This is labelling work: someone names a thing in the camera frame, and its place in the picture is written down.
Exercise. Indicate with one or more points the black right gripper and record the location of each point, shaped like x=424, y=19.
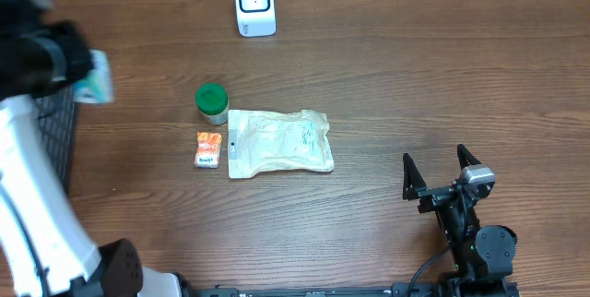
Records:
x=434, y=198

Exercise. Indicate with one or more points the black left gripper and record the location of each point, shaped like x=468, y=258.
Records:
x=66, y=35

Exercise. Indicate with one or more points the teal tissue pack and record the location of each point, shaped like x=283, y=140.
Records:
x=97, y=86

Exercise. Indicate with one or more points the green lid jar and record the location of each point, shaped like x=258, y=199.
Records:
x=213, y=102

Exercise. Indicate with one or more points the beige plastic pouch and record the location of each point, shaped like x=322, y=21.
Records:
x=261, y=141

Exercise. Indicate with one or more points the orange tissue pack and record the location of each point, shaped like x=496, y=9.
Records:
x=208, y=150

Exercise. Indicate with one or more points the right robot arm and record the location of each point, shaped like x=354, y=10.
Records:
x=480, y=253

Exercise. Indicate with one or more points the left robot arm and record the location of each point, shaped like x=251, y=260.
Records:
x=48, y=251

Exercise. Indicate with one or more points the white barcode scanner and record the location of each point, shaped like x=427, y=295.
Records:
x=256, y=18

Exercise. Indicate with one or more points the dark grey plastic basket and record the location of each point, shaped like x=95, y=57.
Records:
x=56, y=117

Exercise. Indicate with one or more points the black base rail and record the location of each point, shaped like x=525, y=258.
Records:
x=399, y=289

